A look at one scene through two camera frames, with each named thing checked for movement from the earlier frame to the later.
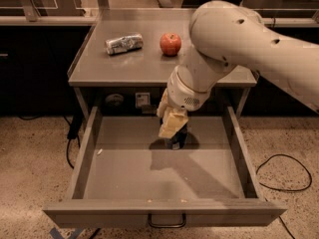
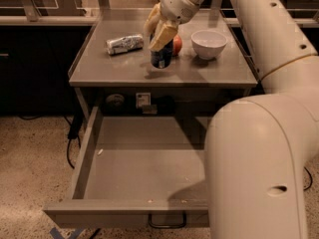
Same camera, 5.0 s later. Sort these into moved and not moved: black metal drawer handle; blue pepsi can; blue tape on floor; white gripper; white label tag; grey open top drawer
Moved: blue pepsi can; white gripper
Not moved: grey open top drawer; black metal drawer handle; blue tape on floor; white label tag
